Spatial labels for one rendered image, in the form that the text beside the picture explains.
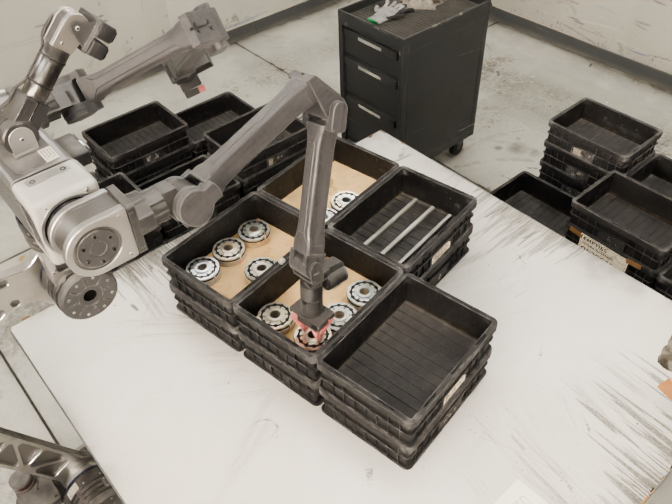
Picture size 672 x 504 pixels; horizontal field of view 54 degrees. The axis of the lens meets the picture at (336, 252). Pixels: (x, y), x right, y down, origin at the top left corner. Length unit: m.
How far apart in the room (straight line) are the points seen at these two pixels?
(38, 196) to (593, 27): 4.23
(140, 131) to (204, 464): 1.98
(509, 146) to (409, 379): 2.48
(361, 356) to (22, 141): 0.98
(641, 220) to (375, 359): 1.47
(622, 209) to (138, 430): 2.03
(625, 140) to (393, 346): 1.87
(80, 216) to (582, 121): 2.62
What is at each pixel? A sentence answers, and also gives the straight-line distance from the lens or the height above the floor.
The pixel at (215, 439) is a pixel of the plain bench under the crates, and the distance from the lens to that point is 1.86.
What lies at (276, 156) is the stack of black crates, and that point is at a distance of 3.02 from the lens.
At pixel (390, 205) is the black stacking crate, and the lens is 2.25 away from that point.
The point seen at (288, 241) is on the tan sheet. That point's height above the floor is 0.83.
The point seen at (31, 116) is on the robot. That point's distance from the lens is 1.42.
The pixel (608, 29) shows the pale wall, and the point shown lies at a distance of 4.98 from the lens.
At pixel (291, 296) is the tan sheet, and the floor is 0.83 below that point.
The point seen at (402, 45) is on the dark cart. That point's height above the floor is 0.87.
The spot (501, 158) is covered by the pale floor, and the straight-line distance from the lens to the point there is 3.94.
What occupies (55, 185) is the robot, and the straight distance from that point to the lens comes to 1.33.
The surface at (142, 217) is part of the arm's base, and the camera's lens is 1.29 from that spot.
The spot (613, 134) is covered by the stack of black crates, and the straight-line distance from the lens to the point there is 3.38.
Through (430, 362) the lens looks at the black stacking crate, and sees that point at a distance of 1.81.
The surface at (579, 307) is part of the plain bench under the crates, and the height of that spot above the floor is 0.70.
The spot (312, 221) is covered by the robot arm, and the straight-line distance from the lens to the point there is 1.55.
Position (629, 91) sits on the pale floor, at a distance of 4.78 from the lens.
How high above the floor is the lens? 2.27
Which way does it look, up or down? 44 degrees down
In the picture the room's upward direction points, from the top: 2 degrees counter-clockwise
